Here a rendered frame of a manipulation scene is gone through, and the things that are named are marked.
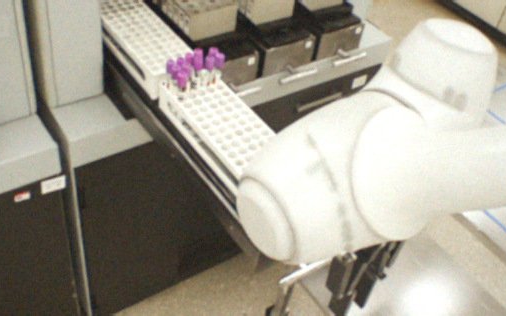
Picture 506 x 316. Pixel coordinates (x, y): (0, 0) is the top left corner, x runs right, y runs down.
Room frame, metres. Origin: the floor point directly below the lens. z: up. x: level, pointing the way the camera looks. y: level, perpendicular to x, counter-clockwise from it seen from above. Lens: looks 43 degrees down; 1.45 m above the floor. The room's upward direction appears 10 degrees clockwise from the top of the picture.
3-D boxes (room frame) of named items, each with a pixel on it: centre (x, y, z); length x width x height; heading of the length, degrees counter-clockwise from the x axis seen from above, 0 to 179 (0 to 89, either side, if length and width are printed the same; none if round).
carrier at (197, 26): (1.02, 0.13, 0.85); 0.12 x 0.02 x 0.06; 133
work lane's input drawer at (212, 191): (0.80, 0.13, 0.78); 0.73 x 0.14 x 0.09; 42
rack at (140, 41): (0.93, 0.25, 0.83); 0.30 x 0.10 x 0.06; 42
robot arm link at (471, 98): (0.46, -0.16, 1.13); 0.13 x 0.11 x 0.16; 141
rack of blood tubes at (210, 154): (0.70, 0.04, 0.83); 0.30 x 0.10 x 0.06; 42
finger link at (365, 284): (0.49, -0.18, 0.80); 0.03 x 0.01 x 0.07; 43
